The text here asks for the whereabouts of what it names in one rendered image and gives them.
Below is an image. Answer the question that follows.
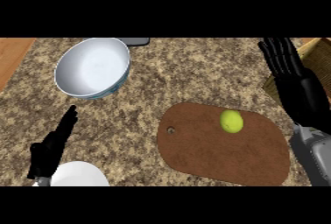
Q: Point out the white plate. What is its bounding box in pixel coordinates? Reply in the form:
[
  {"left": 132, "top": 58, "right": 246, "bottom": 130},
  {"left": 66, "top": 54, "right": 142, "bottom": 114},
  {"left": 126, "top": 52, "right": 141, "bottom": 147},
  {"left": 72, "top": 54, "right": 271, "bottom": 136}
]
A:
[{"left": 49, "top": 160, "right": 111, "bottom": 187}]

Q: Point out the white bowl with blue pattern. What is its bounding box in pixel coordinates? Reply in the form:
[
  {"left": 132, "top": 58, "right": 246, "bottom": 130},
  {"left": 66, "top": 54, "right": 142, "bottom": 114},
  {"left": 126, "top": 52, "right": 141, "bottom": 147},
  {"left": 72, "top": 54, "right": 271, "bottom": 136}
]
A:
[{"left": 55, "top": 38, "right": 132, "bottom": 101}]

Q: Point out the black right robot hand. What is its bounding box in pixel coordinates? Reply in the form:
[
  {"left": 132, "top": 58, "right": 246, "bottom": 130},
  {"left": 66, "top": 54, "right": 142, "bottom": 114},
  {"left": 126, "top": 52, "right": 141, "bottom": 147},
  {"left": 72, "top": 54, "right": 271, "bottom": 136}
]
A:
[{"left": 258, "top": 37, "right": 331, "bottom": 130}]

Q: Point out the dark grey flat object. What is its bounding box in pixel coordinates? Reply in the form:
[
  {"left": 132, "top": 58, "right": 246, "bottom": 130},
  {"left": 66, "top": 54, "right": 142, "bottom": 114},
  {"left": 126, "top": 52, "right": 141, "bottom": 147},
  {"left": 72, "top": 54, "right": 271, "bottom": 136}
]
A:
[{"left": 116, "top": 38, "right": 151, "bottom": 47}]

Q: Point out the brown wooden cutting board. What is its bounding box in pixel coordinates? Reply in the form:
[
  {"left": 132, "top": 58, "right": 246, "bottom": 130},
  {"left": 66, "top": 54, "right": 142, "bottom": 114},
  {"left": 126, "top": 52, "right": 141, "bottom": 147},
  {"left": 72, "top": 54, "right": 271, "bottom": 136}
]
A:
[{"left": 157, "top": 101, "right": 293, "bottom": 186}]

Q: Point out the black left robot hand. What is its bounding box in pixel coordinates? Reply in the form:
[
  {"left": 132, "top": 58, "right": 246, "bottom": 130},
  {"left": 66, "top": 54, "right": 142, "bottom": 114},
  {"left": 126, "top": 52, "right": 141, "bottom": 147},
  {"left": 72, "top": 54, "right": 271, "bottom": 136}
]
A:
[{"left": 26, "top": 104, "right": 79, "bottom": 180}]

